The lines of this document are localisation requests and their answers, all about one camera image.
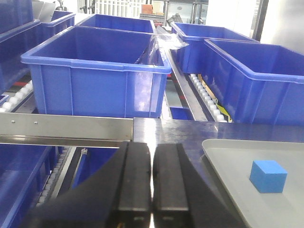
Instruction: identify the blue plastic bin far left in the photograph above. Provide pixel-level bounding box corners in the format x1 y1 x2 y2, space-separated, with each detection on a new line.
0 0 75 93

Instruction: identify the blue plastic bin lower shelf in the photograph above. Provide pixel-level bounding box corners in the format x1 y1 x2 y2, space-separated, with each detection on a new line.
0 144 57 228

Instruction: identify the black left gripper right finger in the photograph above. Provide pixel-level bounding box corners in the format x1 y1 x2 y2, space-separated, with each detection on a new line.
153 143 245 228

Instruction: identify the blue plastic bin rear left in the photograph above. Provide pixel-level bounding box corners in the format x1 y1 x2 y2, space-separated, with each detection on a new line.
76 14 156 33

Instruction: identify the white roller conveyor rail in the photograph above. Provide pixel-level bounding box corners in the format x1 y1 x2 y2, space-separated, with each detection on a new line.
190 74 227 123

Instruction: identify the blue plastic bin rear right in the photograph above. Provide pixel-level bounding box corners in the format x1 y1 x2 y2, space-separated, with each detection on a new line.
171 22 257 74

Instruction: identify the blue foam cube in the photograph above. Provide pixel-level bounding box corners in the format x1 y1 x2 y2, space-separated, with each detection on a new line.
249 160 288 193

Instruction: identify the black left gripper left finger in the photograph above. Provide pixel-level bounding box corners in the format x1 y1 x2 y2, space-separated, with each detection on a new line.
20 142 151 228

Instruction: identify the blue plastic bin front right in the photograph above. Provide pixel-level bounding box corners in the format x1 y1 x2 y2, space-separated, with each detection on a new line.
201 39 304 125

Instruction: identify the grey metal tray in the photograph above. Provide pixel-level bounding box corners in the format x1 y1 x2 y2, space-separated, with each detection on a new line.
202 139 304 228

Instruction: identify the blue plastic bin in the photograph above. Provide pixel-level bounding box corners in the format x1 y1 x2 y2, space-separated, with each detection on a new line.
76 14 156 33
201 39 304 125
0 0 75 93
21 26 171 118
171 22 257 74

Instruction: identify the blue plastic bin front left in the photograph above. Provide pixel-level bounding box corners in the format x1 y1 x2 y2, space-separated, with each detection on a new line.
21 26 171 118

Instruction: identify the clear plastic bag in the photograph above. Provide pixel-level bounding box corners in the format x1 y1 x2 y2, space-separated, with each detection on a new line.
135 26 189 65

